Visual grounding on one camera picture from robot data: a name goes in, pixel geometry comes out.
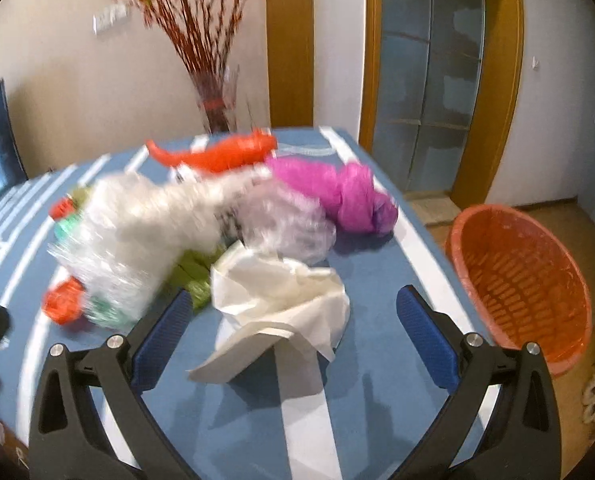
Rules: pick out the white printed plastic bag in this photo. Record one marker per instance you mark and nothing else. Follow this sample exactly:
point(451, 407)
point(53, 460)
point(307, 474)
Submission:
point(133, 231)

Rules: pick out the dark green plastic bag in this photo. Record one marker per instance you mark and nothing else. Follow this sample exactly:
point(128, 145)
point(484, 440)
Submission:
point(97, 309)

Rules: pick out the frosted glass sliding door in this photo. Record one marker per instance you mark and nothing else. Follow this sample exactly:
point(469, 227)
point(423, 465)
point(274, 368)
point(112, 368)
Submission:
point(431, 55)

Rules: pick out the white crumpled paper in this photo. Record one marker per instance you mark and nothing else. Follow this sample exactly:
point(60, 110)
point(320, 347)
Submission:
point(268, 300)

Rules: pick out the orange plastic waste basket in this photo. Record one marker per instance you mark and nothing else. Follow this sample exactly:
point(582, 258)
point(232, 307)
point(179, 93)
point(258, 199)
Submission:
point(523, 282)

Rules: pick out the red berry branch bouquet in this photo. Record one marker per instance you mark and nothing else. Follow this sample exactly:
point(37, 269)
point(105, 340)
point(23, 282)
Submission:
point(201, 31)

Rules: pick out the small red plastic bag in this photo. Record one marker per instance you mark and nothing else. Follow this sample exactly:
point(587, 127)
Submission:
point(63, 303)

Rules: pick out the glass floor vase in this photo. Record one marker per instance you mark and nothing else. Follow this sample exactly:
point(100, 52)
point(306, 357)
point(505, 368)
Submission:
point(217, 99)

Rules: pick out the blue striped tablecloth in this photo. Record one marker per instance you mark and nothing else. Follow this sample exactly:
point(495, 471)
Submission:
point(365, 412)

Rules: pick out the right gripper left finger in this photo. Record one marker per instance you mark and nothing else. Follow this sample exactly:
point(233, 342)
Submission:
point(89, 420)

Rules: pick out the orange-red plastic bag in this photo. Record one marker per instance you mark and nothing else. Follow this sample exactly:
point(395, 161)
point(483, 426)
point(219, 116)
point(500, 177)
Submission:
point(232, 152)

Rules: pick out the white wall switch panel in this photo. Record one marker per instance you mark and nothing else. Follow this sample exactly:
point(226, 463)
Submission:
point(109, 17)

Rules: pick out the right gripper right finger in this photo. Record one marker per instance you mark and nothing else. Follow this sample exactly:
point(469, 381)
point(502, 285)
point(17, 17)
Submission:
point(500, 419)

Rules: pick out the clear plastic bag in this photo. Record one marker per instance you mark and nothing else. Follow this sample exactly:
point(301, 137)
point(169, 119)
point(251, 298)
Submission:
point(274, 219)

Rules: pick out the light green plastic bag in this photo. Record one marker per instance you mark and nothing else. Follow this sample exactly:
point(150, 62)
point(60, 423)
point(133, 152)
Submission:
point(192, 272)

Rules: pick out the magenta plastic bag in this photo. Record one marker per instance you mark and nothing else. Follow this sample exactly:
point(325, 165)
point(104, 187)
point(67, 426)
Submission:
point(347, 193)

